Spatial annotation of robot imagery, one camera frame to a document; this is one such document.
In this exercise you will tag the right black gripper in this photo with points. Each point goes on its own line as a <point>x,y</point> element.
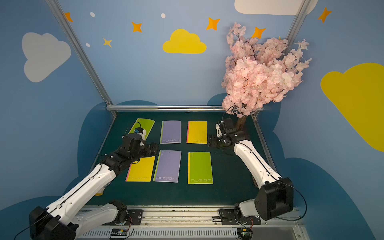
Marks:
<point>216,141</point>

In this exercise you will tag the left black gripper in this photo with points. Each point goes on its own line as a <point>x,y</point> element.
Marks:
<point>151,149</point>

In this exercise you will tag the green cover notebook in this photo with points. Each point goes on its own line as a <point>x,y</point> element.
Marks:
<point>146,124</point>

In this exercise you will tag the white lined notebook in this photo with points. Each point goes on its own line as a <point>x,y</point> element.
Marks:
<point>171,132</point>

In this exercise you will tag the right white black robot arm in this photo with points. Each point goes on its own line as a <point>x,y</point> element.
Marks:
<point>275,196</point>

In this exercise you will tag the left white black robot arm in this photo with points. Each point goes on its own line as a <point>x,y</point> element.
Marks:
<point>60,220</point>

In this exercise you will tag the white blue dotted work glove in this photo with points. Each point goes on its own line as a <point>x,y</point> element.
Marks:
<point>100,192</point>

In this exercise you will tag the pink cherry blossom tree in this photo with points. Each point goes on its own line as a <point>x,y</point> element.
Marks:
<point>257,74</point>

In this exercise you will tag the left controller board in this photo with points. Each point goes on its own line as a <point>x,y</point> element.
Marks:
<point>119,233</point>

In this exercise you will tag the controller board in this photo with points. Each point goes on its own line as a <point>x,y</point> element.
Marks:
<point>119,233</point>
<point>244,234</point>

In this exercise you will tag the right controller board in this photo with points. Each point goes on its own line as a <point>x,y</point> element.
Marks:
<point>244,234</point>

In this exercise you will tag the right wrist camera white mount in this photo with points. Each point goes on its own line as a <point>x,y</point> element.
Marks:
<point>220,128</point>

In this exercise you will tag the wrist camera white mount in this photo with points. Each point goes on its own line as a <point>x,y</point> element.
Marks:
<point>142,132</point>
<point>220,128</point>

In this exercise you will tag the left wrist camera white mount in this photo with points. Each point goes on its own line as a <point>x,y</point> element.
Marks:
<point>142,132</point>

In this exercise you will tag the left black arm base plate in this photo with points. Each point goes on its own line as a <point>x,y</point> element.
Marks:
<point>130,217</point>

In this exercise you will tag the aluminium rail frame front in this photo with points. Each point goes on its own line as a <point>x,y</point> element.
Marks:
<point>199,223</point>

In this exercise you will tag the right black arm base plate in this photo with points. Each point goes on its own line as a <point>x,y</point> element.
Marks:
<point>235,217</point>

